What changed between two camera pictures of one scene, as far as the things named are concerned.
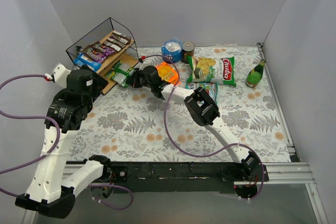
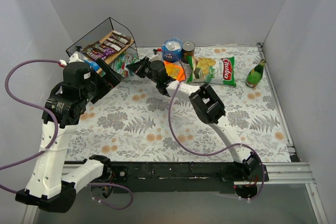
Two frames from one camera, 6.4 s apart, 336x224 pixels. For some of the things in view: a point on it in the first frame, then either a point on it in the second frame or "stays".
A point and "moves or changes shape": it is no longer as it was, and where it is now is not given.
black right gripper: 135,79 to 143,67
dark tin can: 187,49 stays
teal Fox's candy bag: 211,88 moves or changes shape
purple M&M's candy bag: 95,56 stays
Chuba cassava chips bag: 220,71 stays
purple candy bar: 103,49 stays
